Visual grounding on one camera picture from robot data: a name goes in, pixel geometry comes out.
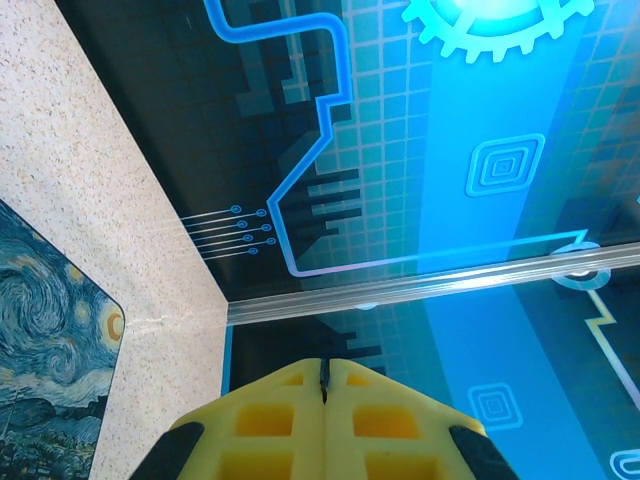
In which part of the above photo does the starry night print box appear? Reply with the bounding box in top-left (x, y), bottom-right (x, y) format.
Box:
top-left (0, 198), bottom-right (127, 480)

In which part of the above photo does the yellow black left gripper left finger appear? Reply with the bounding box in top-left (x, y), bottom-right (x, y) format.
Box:
top-left (133, 356), bottom-right (327, 480)

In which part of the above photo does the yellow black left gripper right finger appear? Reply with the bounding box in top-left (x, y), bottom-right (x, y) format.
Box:
top-left (323, 357), bottom-right (522, 480)

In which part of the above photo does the aluminium frame post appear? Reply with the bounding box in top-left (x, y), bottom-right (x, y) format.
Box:
top-left (226, 242), bottom-right (640, 324)

